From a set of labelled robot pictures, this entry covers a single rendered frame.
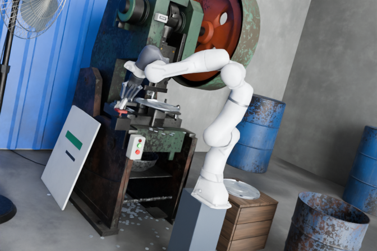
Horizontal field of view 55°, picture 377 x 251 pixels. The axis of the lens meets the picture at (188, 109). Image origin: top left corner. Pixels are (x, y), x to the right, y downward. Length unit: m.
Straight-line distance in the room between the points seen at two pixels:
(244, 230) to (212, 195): 0.63
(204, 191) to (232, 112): 0.43
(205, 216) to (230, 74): 0.73
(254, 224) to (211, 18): 1.44
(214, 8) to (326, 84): 3.00
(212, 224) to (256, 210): 0.52
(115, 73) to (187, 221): 1.10
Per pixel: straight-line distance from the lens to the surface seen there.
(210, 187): 1.86
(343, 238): 2.28
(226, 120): 1.80
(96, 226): 2.33
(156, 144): 2.31
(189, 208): 1.94
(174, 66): 1.80
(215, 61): 1.80
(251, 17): 2.43
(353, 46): 5.31
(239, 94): 1.78
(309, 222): 2.27
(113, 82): 2.50
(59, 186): 2.62
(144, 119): 2.31
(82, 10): 3.38
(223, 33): 2.55
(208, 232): 1.98
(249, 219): 2.40
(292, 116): 5.56
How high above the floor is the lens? 1.13
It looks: 8 degrees down
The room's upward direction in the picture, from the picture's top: 14 degrees clockwise
